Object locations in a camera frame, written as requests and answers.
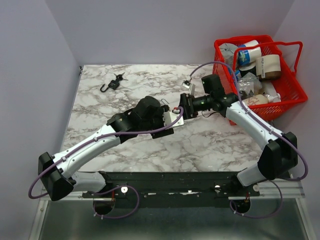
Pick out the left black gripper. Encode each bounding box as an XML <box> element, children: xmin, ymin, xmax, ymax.
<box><xmin>140</xmin><ymin>105</ymin><xmax>175</xmax><ymax>140</ymax></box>

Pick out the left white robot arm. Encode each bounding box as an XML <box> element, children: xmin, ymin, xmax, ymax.
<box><xmin>38</xmin><ymin>96</ymin><xmax>183</xmax><ymax>201</ymax></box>

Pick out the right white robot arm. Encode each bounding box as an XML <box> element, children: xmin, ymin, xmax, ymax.
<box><xmin>179</xmin><ymin>74</ymin><xmax>298</xmax><ymax>196</ymax></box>

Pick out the black padlock with keys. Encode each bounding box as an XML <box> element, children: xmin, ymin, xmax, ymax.
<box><xmin>99</xmin><ymin>72</ymin><xmax>127</xmax><ymax>93</ymax></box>

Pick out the clear plastic bag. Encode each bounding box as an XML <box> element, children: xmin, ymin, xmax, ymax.
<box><xmin>237</xmin><ymin>72</ymin><xmax>262</xmax><ymax>100</ymax></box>

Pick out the grey crumpled bag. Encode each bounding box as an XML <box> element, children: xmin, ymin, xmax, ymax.
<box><xmin>219</xmin><ymin>43</ymin><xmax>238</xmax><ymax>68</ymax></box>

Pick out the beige lotion pump bottle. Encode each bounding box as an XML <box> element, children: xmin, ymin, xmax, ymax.
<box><xmin>243</xmin><ymin>93</ymin><xmax>281</xmax><ymax>106</ymax></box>

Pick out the white blue paper cup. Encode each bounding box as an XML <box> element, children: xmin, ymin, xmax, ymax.
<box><xmin>238</xmin><ymin>40</ymin><xmax>262</xmax><ymax>66</ymax></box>

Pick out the red plastic basket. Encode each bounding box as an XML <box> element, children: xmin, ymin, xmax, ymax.
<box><xmin>214</xmin><ymin>35</ymin><xmax>308</xmax><ymax>121</ymax></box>

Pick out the beige tape roll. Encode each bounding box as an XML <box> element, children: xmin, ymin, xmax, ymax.
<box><xmin>255</xmin><ymin>54</ymin><xmax>282</xmax><ymax>81</ymax></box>

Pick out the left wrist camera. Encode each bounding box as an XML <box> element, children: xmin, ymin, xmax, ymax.
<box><xmin>162</xmin><ymin>107</ymin><xmax>185</xmax><ymax>128</ymax></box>

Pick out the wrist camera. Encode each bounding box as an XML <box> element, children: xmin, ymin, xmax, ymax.
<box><xmin>181</xmin><ymin>80</ymin><xmax>196</xmax><ymax>96</ymax></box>
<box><xmin>162</xmin><ymin>107</ymin><xmax>185</xmax><ymax>128</ymax></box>

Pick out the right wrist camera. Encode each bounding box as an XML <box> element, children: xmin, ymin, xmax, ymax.
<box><xmin>181</xmin><ymin>80</ymin><xmax>196</xmax><ymax>96</ymax></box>

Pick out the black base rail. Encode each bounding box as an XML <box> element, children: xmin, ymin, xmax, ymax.
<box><xmin>82</xmin><ymin>171</ymin><xmax>260</xmax><ymax>208</ymax></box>

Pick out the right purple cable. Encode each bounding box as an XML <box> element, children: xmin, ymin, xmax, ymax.
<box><xmin>188</xmin><ymin>61</ymin><xmax>309</xmax><ymax>219</ymax></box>

